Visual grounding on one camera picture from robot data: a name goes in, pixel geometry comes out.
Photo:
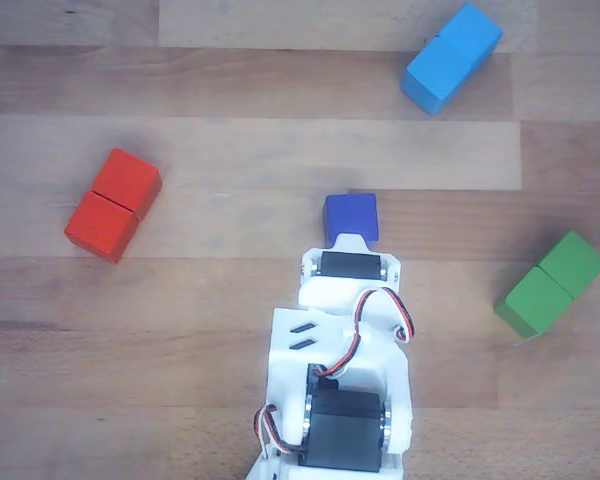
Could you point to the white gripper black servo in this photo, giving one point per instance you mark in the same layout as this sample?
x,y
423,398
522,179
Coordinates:
x,y
349,265

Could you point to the small purple-blue cube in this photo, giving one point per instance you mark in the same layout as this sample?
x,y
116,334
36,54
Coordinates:
x,y
350,215

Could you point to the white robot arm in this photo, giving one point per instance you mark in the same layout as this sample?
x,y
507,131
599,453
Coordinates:
x,y
290,360

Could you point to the light blue long block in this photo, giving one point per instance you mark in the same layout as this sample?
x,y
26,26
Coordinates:
x,y
445,70

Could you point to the green long block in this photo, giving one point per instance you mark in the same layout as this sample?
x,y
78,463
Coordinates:
x,y
545,295

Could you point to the red long block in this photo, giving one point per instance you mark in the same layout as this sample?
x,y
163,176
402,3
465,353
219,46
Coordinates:
x,y
112,210

